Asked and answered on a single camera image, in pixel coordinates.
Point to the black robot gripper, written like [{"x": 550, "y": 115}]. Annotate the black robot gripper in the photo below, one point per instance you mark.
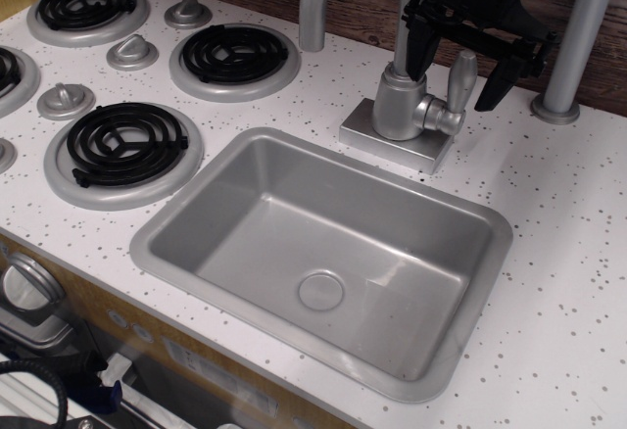
[{"x": 501, "y": 30}]

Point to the silver faucet lever handle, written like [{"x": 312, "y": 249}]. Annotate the silver faucet lever handle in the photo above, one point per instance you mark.
[{"x": 448, "y": 116}]

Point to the grey vertical support pole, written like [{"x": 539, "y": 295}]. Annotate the grey vertical support pole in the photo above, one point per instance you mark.
[{"x": 557, "y": 105}]

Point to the back right stove burner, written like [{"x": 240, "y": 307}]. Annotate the back right stove burner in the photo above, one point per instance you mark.
[{"x": 234, "y": 63}]

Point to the grey plastic sink basin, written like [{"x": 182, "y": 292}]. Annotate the grey plastic sink basin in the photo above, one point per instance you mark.
[{"x": 378, "y": 277}]

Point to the silver knob top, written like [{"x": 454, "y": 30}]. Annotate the silver knob top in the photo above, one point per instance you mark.
[{"x": 187, "y": 14}]

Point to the silver knob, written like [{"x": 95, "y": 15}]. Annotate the silver knob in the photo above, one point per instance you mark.
[
  {"x": 65, "y": 101},
  {"x": 133, "y": 54},
  {"x": 187, "y": 14}
]

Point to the silver knob middle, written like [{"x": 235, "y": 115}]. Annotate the silver knob middle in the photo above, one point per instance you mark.
[{"x": 133, "y": 54}]

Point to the front right stove burner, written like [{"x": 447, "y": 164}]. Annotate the front right stove burner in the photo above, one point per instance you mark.
[{"x": 123, "y": 156}]

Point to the back left stove burner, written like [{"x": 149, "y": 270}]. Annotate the back left stove burner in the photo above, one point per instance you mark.
[{"x": 85, "y": 23}]

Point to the silver knob lower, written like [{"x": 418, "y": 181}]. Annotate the silver knob lower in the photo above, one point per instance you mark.
[{"x": 65, "y": 101}]

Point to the left edge stove burner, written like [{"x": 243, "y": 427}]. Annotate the left edge stove burner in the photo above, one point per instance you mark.
[{"x": 20, "y": 78}]

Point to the silver knob left edge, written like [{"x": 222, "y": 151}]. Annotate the silver knob left edge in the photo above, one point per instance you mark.
[{"x": 8, "y": 154}]

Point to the silver round oven dial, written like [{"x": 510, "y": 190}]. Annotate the silver round oven dial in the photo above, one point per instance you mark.
[{"x": 28, "y": 290}]

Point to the blue clamp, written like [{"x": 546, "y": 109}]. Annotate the blue clamp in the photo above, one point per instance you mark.
[{"x": 108, "y": 398}]

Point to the silver oven door handle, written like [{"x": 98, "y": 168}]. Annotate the silver oven door handle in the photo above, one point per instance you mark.
[{"x": 49, "y": 337}]

